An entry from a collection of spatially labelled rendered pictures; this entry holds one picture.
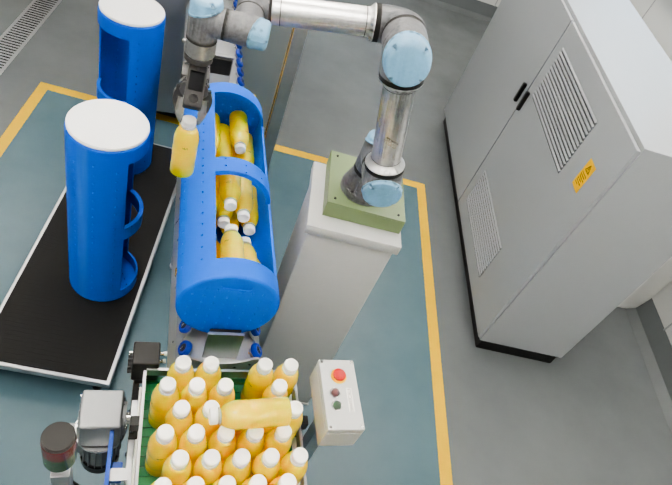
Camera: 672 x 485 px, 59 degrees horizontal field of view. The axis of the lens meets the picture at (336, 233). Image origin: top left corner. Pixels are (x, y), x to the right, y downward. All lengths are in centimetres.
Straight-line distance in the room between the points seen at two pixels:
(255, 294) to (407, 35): 77
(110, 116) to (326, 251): 91
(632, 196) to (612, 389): 144
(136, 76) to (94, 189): 83
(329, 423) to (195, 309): 48
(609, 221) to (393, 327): 122
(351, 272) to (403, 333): 124
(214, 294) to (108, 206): 83
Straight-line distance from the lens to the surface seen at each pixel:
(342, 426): 157
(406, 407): 302
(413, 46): 146
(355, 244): 192
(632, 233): 288
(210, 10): 147
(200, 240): 167
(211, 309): 168
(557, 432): 341
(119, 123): 225
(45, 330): 274
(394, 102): 155
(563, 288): 307
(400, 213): 196
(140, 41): 285
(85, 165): 222
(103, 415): 176
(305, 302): 219
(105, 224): 241
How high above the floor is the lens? 245
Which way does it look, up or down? 44 degrees down
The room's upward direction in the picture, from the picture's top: 24 degrees clockwise
